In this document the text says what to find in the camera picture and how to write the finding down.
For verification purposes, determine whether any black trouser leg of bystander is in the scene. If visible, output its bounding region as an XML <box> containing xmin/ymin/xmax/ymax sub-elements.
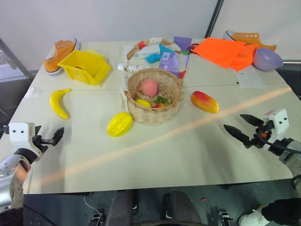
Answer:
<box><xmin>260</xmin><ymin>198</ymin><xmax>301</xmax><ymax>224</ymax></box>

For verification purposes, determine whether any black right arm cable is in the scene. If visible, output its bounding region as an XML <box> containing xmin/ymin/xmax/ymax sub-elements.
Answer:
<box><xmin>267</xmin><ymin>137</ymin><xmax>301</xmax><ymax>154</ymax></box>

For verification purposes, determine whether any purple plastic bowl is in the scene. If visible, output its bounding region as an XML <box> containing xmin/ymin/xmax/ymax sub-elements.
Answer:
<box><xmin>252</xmin><ymin>47</ymin><xmax>284</xmax><ymax>72</ymax></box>

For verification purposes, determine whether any white shoe of bystander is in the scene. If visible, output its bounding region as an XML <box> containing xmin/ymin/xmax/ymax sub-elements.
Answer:
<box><xmin>238</xmin><ymin>206</ymin><xmax>271</xmax><ymax>226</ymax></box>

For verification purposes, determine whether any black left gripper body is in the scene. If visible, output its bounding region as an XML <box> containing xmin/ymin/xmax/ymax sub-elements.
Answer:
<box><xmin>32</xmin><ymin>131</ymin><xmax>56</xmax><ymax>157</ymax></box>

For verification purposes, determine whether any purple card box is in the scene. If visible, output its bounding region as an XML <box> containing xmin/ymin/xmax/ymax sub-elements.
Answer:
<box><xmin>173</xmin><ymin>36</ymin><xmax>192</xmax><ymax>51</ymax></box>

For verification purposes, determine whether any red yellow mango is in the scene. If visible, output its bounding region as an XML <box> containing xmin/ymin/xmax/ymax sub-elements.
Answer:
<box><xmin>190</xmin><ymin>90</ymin><xmax>220</xmax><ymax>114</ymax></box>

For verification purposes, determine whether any purple printed packet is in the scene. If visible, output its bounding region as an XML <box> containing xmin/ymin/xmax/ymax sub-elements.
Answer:
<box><xmin>158</xmin><ymin>51</ymin><xmax>190</xmax><ymax>76</ymax></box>

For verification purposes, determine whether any yellow banana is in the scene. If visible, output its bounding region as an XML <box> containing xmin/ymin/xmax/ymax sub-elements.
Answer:
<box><xmin>49</xmin><ymin>88</ymin><xmax>72</xmax><ymax>120</ymax></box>

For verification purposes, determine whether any yellow plastic bin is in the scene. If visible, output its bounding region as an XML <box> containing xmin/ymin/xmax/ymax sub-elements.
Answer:
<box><xmin>57</xmin><ymin>49</ymin><xmax>112</xmax><ymax>87</ymax></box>

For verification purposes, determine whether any orange canvas sneaker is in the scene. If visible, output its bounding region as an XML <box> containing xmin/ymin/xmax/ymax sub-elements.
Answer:
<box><xmin>222</xmin><ymin>29</ymin><xmax>278</xmax><ymax>51</ymax></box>
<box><xmin>43</xmin><ymin>37</ymin><xmax>82</xmax><ymax>77</ymax></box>

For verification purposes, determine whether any grey metal pole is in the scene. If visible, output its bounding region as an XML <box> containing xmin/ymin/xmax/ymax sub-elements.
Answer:
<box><xmin>204</xmin><ymin>0</ymin><xmax>224</xmax><ymax>39</ymax></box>

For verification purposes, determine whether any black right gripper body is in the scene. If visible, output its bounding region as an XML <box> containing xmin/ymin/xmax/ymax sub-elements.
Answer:
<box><xmin>250</xmin><ymin>119</ymin><xmax>275</xmax><ymax>150</ymax></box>

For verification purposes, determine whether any clear plastic wrap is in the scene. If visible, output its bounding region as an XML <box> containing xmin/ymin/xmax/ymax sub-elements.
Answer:
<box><xmin>25</xmin><ymin>86</ymin><xmax>43</xmax><ymax>99</ymax></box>

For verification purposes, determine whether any dark rounded shape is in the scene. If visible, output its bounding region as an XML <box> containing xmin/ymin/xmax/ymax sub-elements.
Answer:
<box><xmin>163</xmin><ymin>190</ymin><xmax>203</xmax><ymax>226</ymax></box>
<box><xmin>105</xmin><ymin>190</ymin><xmax>135</xmax><ymax>226</ymax></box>

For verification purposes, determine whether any wicker basket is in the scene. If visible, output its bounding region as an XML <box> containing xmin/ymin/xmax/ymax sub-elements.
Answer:
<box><xmin>120</xmin><ymin>38</ymin><xmax>185</xmax><ymax>125</ymax></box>

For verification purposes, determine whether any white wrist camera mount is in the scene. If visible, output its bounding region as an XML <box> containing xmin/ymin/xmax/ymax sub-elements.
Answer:
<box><xmin>8</xmin><ymin>121</ymin><xmax>36</xmax><ymax>152</ymax></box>
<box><xmin>263</xmin><ymin>108</ymin><xmax>290</xmax><ymax>142</ymax></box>

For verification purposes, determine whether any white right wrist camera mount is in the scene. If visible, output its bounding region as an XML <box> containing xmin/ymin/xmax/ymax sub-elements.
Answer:
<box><xmin>263</xmin><ymin>108</ymin><xmax>290</xmax><ymax>142</ymax></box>

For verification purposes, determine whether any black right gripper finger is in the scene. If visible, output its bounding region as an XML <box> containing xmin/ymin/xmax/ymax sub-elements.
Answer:
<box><xmin>223</xmin><ymin>124</ymin><xmax>254</xmax><ymax>149</ymax></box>
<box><xmin>239</xmin><ymin>114</ymin><xmax>265</xmax><ymax>127</ymax></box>

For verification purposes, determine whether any white printed paper sheet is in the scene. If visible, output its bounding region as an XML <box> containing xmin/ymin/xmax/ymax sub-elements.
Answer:
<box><xmin>232</xmin><ymin>66</ymin><xmax>267</xmax><ymax>89</ymax></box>

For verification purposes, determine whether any grey metal frame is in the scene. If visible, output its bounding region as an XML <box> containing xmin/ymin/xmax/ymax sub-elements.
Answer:
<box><xmin>0</xmin><ymin>37</ymin><xmax>32</xmax><ymax>80</ymax></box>

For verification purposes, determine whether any pink peach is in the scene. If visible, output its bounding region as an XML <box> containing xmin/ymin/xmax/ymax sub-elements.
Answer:
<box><xmin>140</xmin><ymin>78</ymin><xmax>159</xmax><ymax>98</ymax></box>

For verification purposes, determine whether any white plastic bottle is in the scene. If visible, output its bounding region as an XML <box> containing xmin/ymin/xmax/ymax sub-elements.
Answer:
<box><xmin>117</xmin><ymin>62</ymin><xmax>151</xmax><ymax>73</ymax></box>

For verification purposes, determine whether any orange fabric bag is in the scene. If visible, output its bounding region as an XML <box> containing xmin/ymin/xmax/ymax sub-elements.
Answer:
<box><xmin>193</xmin><ymin>37</ymin><xmax>260</xmax><ymax>72</ymax></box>

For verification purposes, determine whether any yellow starfruit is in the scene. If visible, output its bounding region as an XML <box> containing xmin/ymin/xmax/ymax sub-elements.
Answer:
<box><xmin>107</xmin><ymin>112</ymin><xmax>134</xmax><ymax>137</ymax></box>

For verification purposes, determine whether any yellow cloth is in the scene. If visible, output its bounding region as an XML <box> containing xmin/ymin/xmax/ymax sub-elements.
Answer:
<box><xmin>83</xmin><ymin>48</ymin><xmax>106</xmax><ymax>59</ymax></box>

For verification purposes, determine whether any small yellow lemon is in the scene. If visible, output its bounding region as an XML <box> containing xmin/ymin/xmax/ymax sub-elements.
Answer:
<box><xmin>135</xmin><ymin>99</ymin><xmax>153</xmax><ymax>109</ymax></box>

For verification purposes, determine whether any white floor cable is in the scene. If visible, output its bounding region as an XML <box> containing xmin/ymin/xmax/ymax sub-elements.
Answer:
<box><xmin>83</xmin><ymin>194</ymin><xmax>104</xmax><ymax>217</ymax></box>

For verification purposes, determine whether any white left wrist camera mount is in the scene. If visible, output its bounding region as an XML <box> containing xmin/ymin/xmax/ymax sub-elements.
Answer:
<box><xmin>8</xmin><ymin>121</ymin><xmax>36</xmax><ymax>152</ymax></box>

